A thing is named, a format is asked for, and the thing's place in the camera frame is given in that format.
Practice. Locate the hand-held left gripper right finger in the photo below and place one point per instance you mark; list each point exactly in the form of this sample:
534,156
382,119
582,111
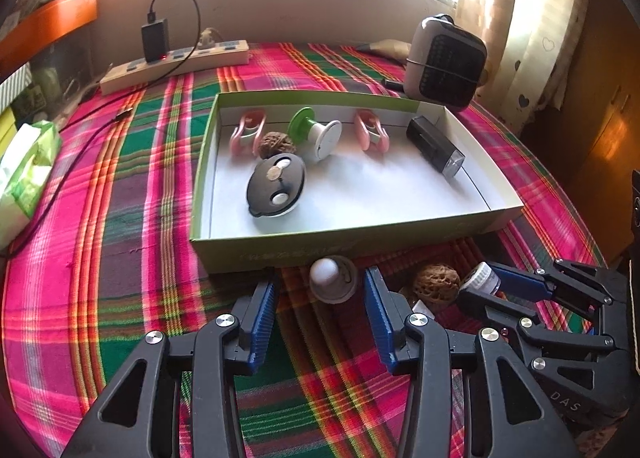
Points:
380,318

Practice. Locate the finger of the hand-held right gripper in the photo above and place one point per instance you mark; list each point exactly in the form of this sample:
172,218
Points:
495,310
520,280

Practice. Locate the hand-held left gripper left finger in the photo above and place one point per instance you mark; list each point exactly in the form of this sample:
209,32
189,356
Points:
262,323

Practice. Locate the small white jar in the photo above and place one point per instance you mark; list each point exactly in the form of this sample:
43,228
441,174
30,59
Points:
482,280

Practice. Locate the brown walnut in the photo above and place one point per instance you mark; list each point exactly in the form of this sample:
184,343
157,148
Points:
434,287
272,144

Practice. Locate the white ball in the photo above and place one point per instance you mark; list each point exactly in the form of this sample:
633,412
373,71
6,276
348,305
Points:
327,280

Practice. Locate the shallow green cardboard box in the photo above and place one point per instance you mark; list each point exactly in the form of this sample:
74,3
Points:
375,198

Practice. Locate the black round lid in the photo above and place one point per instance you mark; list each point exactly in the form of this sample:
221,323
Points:
275,188

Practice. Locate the salmon pink clip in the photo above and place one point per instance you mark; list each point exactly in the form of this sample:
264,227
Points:
371,132

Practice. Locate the pale pink clip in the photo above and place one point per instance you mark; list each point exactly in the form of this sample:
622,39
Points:
247,134

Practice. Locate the green and white spool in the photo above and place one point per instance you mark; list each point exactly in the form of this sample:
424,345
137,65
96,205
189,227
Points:
315,135

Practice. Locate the black flashlight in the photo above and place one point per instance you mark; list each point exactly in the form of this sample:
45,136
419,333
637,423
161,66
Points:
435,150

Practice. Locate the plaid blanket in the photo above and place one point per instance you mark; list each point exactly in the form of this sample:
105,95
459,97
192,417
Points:
125,238

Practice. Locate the wooden cabinet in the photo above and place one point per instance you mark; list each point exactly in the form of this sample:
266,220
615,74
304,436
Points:
610,128

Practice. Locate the grey space heater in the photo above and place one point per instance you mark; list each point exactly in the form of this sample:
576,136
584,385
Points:
442,65

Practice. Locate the beige cloth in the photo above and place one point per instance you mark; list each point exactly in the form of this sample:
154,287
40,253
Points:
390,49

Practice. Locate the heart print curtain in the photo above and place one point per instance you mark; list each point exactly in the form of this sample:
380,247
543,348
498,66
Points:
530,13

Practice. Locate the beige power strip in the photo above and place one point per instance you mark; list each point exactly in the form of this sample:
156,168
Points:
175,64

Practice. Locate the green wet wipes pack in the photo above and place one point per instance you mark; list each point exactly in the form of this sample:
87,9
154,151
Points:
25,173

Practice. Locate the white plug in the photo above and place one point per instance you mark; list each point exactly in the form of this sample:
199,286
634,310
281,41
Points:
207,38

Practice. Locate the black charger adapter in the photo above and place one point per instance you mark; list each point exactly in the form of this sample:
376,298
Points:
155,40

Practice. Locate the yellow-green box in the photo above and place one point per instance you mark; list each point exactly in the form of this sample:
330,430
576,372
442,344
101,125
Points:
7,128

